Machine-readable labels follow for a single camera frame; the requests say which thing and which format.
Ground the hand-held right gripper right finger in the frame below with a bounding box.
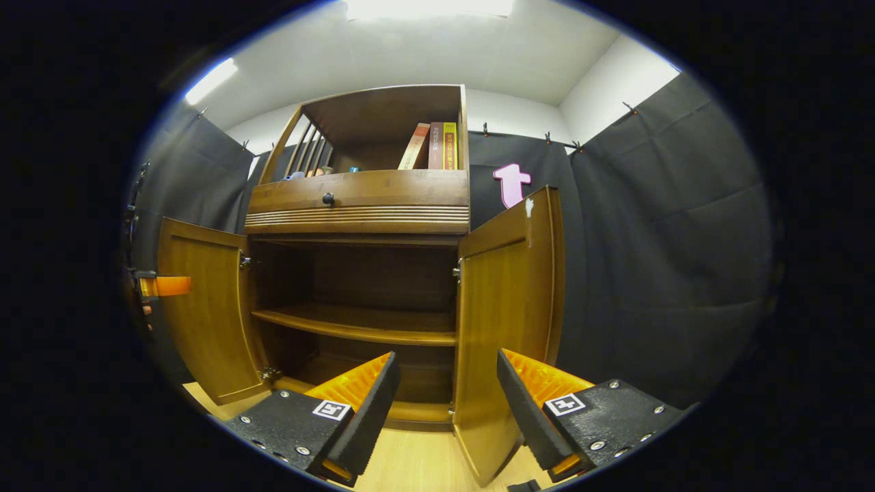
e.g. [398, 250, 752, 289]
[496, 348, 686, 482]

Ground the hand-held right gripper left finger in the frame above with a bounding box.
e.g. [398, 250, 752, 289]
[226, 352, 403, 487]

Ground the wooden cabinet door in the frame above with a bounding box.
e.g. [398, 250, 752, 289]
[157, 217, 271, 406]
[451, 186, 567, 487]

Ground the wooden cabinet drawer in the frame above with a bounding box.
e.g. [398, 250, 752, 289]
[245, 169, 471, 236]

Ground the wooden inner shelf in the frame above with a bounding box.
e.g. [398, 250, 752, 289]
[252, 305, 457, 346]

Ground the beige book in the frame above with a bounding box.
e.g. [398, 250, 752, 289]
[398, 123, 431, 170]

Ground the large ceiling light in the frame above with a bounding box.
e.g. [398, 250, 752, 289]
[345, 0, 515, 21]

